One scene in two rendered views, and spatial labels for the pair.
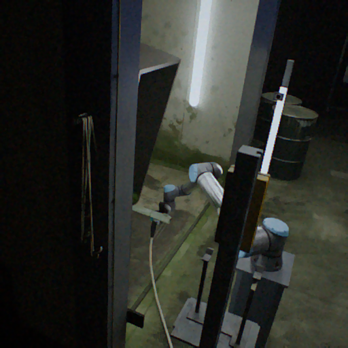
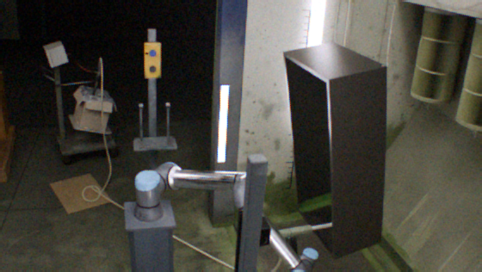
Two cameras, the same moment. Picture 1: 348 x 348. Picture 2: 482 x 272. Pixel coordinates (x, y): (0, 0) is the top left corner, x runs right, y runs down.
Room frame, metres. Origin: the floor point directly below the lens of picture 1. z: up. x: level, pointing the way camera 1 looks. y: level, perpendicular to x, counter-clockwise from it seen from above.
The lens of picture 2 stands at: (3.75, -1.51, 2.17)
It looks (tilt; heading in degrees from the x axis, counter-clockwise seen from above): 23 degrees down; 143
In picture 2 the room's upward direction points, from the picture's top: 4 degrees clockwise
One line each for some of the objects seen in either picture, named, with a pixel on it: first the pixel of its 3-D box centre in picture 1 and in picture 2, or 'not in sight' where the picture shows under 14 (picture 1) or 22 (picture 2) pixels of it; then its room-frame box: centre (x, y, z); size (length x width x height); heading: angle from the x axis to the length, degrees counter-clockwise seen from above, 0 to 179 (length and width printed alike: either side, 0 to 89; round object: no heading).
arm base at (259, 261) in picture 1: (268, 254); (148, 207); (1.65, -0.60, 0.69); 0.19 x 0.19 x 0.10
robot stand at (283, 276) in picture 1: (255, 299); (151, 252); (1.65, -0.60, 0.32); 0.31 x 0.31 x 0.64; 69
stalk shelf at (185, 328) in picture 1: (215, 329); (154, 143); (0.99, -0.23, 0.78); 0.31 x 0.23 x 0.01; 69
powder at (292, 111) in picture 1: (294, 112); not in sight; (4.34, -1.40, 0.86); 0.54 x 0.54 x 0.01
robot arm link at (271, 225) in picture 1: (272, 236); (148, 187); (1.64, -0.59, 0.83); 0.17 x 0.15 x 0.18; 118
